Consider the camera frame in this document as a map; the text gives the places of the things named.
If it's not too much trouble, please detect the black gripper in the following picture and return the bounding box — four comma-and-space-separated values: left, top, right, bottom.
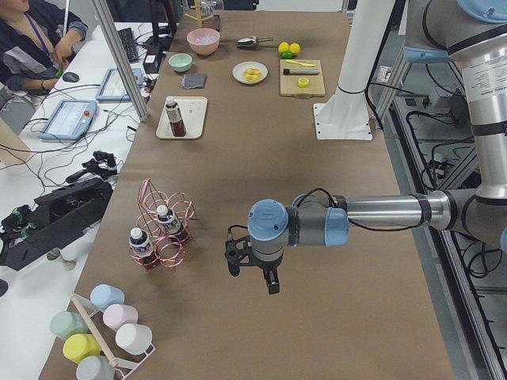
224, 236, 283, 295

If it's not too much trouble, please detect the glazed yellow donut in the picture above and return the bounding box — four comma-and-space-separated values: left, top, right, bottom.
243, 67, 263, 82

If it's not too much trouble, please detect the white round plate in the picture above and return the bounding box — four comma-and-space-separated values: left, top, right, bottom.
232, 61, 269, 85

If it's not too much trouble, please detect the dark tea bottle on tray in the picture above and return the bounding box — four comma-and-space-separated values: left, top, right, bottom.
165, 96, 187, 138

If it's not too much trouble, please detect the cream rabbit tray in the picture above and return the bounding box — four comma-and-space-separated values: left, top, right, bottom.
155, 97, 208, 139

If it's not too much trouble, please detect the tea bottle in rack upper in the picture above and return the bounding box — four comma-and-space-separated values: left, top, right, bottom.
156, 204, 187, 240

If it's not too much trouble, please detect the tea bottle in rack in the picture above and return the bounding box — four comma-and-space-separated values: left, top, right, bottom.
129, 227, 159, 269
156, 204, 187, 240

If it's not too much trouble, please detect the tea bottle in rack lower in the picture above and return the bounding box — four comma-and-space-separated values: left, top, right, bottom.
129, 227, 159, 269

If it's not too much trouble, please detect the white cup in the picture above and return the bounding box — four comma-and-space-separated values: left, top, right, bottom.
115, 323, 152, 355

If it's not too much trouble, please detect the pink cup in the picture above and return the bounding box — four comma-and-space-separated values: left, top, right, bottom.
102, 304, 139, 331

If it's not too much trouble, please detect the light blue cup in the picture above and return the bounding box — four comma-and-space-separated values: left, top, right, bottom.
90, 283, 125, 311

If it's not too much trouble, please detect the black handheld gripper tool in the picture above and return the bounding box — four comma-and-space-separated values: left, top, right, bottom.
66, 150, 118, 184

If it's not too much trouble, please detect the grey cup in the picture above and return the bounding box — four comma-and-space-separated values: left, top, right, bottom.
76, 355, 115, 380

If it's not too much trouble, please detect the half lemon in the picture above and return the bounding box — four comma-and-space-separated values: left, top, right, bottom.
297, 78, 310, 88

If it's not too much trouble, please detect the yellow cup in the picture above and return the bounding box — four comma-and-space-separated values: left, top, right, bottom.
63, 333, 101, 364

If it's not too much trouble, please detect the bamboo cutting board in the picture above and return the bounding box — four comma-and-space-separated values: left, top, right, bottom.
280, 59, 326, 97

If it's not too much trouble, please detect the grey folded cloth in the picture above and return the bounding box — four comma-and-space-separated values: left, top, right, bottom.
181, 74, 208, 89

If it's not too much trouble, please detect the mint green cup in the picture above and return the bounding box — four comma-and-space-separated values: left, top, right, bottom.
50, 311, 89, 341

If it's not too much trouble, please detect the steel cylinder black cap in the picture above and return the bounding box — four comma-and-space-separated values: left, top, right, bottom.
282, 68, 320, 75

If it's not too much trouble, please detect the yellow plastic knife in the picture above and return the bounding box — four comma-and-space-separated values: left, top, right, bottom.
285, 59, 316, 67

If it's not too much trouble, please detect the green lime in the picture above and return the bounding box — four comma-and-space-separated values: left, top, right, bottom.
280, 51, 294, 59

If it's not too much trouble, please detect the mint green bowl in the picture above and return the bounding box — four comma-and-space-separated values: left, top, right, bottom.
168, 53, 193, 73

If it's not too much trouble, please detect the yellow lemon far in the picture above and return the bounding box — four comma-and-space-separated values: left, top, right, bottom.
278, 41, 290, 54

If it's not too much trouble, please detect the yellow lemon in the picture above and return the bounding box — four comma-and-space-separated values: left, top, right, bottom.
278, 41, 290, 54
289, 43, 301, 55

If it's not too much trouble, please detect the yellow lemon near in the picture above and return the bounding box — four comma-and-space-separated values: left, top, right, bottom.
289, 43, 301, 55

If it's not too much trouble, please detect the metal ice scoop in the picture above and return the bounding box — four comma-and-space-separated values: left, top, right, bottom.
236, 36, 274, 49

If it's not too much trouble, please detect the teach pendant far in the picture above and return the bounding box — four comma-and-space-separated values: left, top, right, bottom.
95, 68, 130, 102

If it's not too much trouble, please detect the teach pendant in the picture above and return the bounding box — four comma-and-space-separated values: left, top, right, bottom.
95, 68, 130, 102
39, 100, 97, 141

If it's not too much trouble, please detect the black power adapter box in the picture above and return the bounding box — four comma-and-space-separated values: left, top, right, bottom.
143, 45, 164, 74

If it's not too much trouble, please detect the pink bowl with ice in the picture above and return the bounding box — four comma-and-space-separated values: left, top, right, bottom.
186, 28, 220, 56

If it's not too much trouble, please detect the teach pendant near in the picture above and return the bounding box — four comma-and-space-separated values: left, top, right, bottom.
39, 100, 97, 141

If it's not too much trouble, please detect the wooden mug tree stand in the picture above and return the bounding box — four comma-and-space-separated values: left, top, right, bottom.
184, 0, 223, 31

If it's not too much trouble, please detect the black computer mouse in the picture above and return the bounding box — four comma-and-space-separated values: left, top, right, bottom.
61, 71, 80, 83

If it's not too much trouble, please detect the black keyboard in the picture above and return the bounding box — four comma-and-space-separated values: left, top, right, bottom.
117, 28, 139, 63

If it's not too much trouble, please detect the seated person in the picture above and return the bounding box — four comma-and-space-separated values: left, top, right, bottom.
1, 1, 88, 95

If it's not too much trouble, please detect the copper wire bottle rack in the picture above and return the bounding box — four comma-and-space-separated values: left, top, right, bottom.
129, 178, 196, 269

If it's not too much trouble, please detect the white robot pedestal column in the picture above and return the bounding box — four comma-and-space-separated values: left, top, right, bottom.
314, 0, 395, 140

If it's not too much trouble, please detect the aluminium frame post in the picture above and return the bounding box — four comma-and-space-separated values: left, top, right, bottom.
91, 0, 148, 122

